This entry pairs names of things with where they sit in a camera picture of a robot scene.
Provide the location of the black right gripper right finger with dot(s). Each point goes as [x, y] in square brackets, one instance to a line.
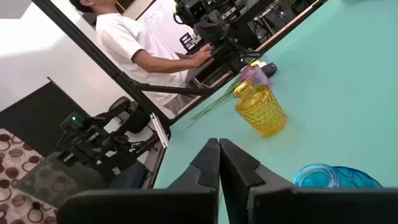
[280, 205]

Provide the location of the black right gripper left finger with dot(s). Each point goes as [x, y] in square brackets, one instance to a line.
[199, 199]

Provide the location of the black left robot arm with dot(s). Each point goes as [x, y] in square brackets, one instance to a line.
[228, 54]

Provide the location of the blue glass vase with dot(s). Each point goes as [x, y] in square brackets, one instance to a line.
[317, 177]

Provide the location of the purple glass vase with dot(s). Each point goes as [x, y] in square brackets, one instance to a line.
[256, 76]

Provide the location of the yellow glass vase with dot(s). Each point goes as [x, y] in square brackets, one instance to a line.
[261, 112]

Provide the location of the black clamp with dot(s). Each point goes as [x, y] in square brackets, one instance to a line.
[190, 42]

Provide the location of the yellow tape piece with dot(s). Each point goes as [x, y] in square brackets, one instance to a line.
[175, 11]

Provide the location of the whiteboard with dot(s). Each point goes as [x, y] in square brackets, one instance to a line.
[161, 21]

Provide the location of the person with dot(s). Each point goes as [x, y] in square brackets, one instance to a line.
[124, 40]

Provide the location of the teal table mat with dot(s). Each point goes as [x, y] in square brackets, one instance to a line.
[326, 99]

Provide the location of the black background robot station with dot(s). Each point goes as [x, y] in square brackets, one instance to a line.
[93, 140]

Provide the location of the black partition panel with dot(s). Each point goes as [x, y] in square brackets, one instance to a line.
[40, 115]

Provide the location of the circle patterned cloth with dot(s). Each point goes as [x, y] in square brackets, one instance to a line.
[18, 174]

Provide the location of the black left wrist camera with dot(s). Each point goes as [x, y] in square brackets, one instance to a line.
[196, 11]

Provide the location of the silver frame bracket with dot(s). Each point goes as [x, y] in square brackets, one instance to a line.
[160, 130]

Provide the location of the black aluminium table frame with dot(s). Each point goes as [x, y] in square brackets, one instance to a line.
[93, 53]

